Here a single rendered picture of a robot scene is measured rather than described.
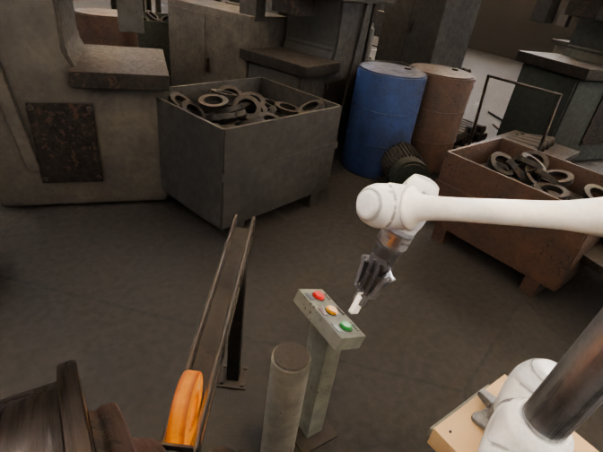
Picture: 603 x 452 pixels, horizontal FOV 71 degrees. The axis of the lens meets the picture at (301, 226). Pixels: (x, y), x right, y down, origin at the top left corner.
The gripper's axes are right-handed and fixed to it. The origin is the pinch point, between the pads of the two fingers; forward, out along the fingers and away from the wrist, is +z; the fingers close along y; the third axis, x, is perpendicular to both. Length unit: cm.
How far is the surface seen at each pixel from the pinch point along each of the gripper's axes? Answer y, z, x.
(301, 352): -3.1, 20.8, -8.8
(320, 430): -2, 63, 23
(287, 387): 1.6, 30.1, -12.8
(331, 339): 1.7, 12.0, -5.3
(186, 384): 12, 10, -56
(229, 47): -311, -45, 85
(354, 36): -258, -99, 169
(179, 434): 19, 16, -58
